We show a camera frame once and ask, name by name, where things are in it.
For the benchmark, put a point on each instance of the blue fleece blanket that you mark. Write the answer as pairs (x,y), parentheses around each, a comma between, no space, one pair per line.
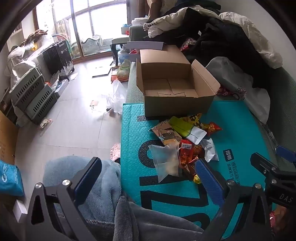
(104,197)

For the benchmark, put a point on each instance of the lavender flat box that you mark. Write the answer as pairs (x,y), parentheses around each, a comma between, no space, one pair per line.
(145,45)

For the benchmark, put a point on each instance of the pink and red packet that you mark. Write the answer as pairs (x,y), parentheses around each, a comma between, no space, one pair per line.
(278,217)

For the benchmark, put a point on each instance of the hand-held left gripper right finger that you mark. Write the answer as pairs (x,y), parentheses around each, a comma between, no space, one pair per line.
(208,183)

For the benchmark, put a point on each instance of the glass balcony door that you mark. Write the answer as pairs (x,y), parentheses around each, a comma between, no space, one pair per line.
(97,20)

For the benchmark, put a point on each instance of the small red candy packet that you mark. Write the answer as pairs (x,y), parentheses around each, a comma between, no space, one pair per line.
(198,150)
(212,127)

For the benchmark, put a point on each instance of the clear bag of red snacks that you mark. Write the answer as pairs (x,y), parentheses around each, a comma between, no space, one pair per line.
(187,44)

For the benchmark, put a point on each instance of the cardboard box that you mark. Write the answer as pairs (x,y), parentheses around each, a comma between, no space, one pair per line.
(178,104)

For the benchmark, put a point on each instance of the white plastic shopping bag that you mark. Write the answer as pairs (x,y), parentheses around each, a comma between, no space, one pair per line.
(233,76)

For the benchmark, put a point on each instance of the red and yellow snack packet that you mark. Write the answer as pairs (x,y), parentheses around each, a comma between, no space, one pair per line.
(189,168)

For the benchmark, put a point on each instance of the clear plastic snack packet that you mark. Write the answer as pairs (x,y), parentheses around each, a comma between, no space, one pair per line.
(164,160)

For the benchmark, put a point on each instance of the pile of clothes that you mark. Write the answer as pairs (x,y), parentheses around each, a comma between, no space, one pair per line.
(231,39)

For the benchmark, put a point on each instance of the white dust sheet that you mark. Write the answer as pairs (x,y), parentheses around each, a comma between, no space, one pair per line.
(20,58)

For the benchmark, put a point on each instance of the crumpled clear plastic bag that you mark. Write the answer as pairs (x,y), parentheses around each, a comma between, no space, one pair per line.
(118,92)

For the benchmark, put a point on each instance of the brown cloth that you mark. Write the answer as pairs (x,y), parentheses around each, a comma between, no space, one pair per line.
(34,36)

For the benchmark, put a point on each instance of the white tub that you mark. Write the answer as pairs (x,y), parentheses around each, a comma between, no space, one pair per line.
(140,21)

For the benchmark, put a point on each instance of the yellow white snack packet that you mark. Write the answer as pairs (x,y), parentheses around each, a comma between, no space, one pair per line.
(182,127)

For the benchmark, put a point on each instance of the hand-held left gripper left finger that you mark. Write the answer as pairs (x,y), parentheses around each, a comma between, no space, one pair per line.
(87,178)

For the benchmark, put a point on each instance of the green quilted sofa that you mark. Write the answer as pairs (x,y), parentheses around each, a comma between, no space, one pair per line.
(134,88)

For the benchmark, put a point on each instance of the brown curtain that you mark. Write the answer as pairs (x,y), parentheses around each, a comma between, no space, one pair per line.
(150,8)

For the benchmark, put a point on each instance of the white cushioned stool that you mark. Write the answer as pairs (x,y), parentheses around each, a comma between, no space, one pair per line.
(119,40)

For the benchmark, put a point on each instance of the grey storage bag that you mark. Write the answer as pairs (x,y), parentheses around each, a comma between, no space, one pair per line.
(91,46)

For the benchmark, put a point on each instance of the yellow black patterned snack packet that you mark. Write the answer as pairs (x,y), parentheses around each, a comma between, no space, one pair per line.
(194,119)

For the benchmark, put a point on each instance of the navy blue garment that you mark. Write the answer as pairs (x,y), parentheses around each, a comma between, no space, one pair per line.
(198,5)

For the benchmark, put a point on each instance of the red and white candy wrapper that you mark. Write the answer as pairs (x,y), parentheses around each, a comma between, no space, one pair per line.
(225,91)

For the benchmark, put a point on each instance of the cream down jacket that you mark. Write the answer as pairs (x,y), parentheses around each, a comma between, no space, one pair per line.
(254,30)

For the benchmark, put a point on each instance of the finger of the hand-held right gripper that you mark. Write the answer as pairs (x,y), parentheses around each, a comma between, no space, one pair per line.
(288,154)
(263,162)

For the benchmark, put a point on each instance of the black ribbed case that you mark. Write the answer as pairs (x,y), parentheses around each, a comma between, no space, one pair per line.
(57,58)

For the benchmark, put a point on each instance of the red paper bag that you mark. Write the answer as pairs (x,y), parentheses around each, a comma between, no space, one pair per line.
(134,55)

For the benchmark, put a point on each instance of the pink fluffy slipper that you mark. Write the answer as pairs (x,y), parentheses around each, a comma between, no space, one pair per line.
(115,150)

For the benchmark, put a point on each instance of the clear small plastic packet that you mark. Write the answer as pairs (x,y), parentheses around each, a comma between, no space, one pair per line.
(210,150)

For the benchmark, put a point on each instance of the small teal box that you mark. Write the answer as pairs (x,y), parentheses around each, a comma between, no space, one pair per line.
(124,29)

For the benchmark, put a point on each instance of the white flat box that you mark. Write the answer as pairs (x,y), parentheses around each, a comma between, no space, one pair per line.
(20,210)

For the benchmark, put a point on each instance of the blue water jug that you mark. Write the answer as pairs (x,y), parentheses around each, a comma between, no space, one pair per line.
(122,55)

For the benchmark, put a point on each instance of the grey fleece blanket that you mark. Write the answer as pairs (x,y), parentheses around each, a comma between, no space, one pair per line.
(143,222)

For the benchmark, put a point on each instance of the yellow-green snack bag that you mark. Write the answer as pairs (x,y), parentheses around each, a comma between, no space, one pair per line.
(123,69)

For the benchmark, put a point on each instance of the blue plastic package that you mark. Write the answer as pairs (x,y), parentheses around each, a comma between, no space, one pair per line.
(10,178)

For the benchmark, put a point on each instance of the grey-green slotted crate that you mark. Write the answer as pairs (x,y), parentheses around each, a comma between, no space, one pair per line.
(25,81)
(39,95)
(41,109)

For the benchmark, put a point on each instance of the brown cartoon snack packet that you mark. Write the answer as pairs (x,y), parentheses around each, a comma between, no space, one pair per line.
(165,134)

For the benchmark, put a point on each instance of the red snack packet with barcode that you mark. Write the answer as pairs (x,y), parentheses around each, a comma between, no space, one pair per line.
(187,150)

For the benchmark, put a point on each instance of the brown cardboard carton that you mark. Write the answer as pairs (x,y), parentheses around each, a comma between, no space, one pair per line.
(8,139)

